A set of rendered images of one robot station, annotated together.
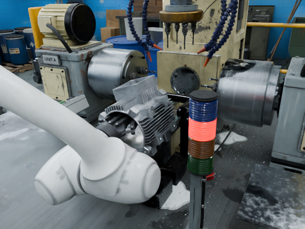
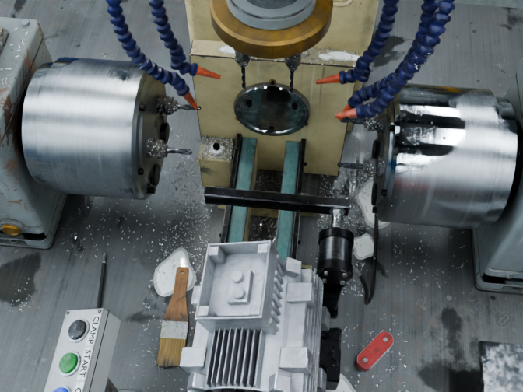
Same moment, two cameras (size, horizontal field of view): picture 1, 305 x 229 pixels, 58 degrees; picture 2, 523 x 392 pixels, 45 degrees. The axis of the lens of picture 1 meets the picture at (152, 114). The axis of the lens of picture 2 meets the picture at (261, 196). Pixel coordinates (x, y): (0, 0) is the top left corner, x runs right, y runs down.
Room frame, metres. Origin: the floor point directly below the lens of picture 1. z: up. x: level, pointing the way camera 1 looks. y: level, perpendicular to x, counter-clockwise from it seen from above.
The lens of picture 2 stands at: (0.53, 0.17, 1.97)
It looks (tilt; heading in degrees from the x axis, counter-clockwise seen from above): 58 degrees down; 337
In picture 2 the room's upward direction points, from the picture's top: straight up
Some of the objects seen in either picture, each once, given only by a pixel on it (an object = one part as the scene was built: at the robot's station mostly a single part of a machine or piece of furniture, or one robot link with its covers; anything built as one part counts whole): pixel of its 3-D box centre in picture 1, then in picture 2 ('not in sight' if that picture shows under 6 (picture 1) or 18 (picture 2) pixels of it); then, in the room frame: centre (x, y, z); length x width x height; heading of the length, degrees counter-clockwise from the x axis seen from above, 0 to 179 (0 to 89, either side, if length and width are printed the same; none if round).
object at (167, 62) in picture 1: (189, 86); (274, 100); (1.29, -0.19, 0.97); 0.30 x 0.11 x 0.34; 61
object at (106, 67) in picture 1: (111, 73); (76, 126); (1.33, 0.20, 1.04); 0.37 x 0.25 x 0.25; 61
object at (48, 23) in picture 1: (61, 47); not in sight; (1.44, 0.46, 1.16); 0.33 x 0.26 x 0.42; 61
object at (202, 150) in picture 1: (201, 143); not in sight; (0.54, -0.11, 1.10); 0.06 x 0.06 x 0.04
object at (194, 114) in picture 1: (203, 107); not in sight; (0.54, -0.11, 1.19); 0.06 x 0.06 x 0.04
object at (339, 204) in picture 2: (171, 97); (276, 201); (1.05, -0.08, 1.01); 0.26 x 0.04 x 0.03; 61
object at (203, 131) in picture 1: (202, 126); not in sight; (0.54, -0.11, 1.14); 0.06 x 0.06 x 0.04
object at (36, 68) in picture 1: (40, 66); not in sight; (1.43, 0.58, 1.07); 0.08 x 0.07 x 0.20; 151
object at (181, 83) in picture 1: (184, 82); (272, 111); (1.24, -0.16, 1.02); 0.15 x 0.02 x 0.15; 61
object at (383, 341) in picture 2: (203, 176); (374, 351); (0.79, -0.17, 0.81); 0.09 x 0.03 x 0.02; 111
